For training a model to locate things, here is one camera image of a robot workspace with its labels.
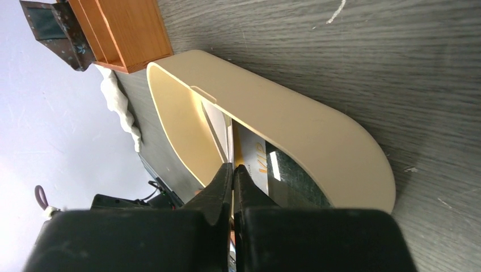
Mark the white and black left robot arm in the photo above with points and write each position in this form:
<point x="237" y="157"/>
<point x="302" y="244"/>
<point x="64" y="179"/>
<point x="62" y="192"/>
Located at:
<point x="161" y="198"/>

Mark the white credit card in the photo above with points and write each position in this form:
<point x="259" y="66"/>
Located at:
<point x="219" y="127"/>

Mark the orange wooden compartment box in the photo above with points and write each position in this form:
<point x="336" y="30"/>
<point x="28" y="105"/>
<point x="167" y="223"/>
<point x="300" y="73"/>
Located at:
<point x="124" y="35"/>

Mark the white cloth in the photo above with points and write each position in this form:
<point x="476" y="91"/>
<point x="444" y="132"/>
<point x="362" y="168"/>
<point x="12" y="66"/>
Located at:
<point x="117" y="102"/>

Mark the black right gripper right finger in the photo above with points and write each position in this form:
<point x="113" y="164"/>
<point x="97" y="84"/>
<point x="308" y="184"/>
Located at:
<point x="273" y="238"/>

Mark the beige oval tray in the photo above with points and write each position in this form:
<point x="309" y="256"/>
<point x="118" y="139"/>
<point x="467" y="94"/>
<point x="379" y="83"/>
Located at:
<point x="342" y="158"/>

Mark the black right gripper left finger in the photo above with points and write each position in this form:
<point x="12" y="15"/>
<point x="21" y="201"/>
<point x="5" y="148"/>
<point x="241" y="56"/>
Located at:
<point x="195" y="237"/>

